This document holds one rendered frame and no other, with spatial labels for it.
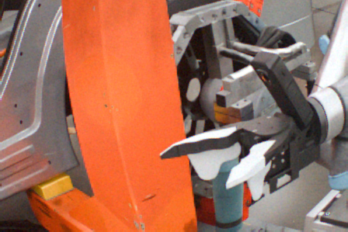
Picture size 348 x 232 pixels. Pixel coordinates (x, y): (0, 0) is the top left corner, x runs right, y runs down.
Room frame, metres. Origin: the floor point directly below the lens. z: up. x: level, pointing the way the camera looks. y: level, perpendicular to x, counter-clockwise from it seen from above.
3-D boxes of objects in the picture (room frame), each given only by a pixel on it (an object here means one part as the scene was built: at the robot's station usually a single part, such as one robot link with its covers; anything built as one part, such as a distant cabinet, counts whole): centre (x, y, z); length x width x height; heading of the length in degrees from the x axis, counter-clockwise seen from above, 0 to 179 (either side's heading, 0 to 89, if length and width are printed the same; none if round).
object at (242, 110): (1.51, -0.13, 0.93); 0.09 x 0.05 x 0.05; 40
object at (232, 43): (1.74, -0.29, 1.03); 0.19 x 0.18 x 0.11; 40
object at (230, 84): (1.62, -0.14, 1.03); 0.19 x 0.18 x 0.11; 40
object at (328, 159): (0.81, -0.27, 1.11); 0.11 x 0.08 x 0.11; 26
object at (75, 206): (1.52, 0.31, 0.69); 0.52 x 0.17 x 0.35; 40
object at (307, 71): (1.73, -0.39, 0.93); 0.09 x 0.05 x 0.05; 40
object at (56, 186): (1.65, 0.42, 0.71); 0.14 x 0.14 x 0.05; 40
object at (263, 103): (1.72, -0.18, 0.85); 0.21 x 0.14 x 0.14; 40
